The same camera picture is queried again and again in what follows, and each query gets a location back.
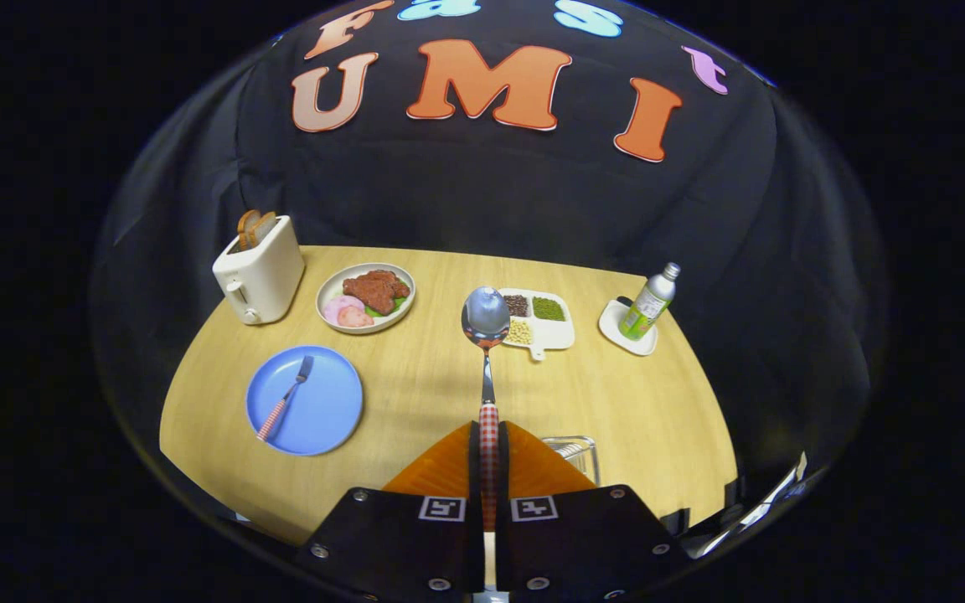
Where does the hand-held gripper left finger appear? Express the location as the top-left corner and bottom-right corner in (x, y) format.
(294, 421), (485, 603)

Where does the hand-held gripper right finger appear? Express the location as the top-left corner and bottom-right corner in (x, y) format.
(495, 421), (693, 603)

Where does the spoon with red checked handle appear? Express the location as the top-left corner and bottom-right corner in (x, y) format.
(461, 286), (512, 533)

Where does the fork with red checked handle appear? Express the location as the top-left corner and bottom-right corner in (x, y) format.
(255, 355), (315, 443)

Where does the white divided tray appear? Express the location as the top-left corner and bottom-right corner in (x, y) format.
(495, 288), (576, 362)

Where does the blue round plate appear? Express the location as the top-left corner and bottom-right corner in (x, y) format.
(245, 345), (364, 457)

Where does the green lettuce leaf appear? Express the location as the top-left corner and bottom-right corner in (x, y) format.
(365, 285), (412, 319)

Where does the small white saucer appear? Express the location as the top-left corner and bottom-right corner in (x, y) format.
(598, 299), (659, 358)

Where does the brown meat steak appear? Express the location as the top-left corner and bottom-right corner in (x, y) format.
(343, 270), (410, 316)

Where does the green labelled metal bottle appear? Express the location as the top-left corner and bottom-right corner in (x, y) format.
(618, 262), (682, 342)

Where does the white round plate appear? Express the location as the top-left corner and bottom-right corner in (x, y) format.
(316, 263), (416, 336)

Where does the white toaster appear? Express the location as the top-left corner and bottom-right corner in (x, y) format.
(212, 214), (306, 327)

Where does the metal wire basket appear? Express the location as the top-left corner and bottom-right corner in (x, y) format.
(539, 435), (601, 487)

